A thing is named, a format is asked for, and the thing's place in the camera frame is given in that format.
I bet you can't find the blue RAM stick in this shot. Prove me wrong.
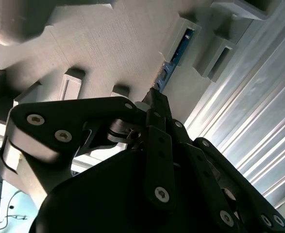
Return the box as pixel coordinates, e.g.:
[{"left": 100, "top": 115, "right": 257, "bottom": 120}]
[{"left": 153, "top": 27, "right": 196, "bottom": 98}]

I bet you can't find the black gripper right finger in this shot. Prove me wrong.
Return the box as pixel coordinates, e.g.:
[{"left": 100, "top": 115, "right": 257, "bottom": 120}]
[{"left": 168, "top": 118, "right": 285, "bottom": 233}]

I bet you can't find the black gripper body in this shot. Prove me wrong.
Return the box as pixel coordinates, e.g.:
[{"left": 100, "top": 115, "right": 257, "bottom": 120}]
[{"left": 29, "top": 148, "right": 240, "bottom": 233}]

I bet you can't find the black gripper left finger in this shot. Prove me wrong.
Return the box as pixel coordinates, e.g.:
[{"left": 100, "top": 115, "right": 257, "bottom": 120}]
[{"left": 0, "top": 88, "right": 177, "bottom": 213}]

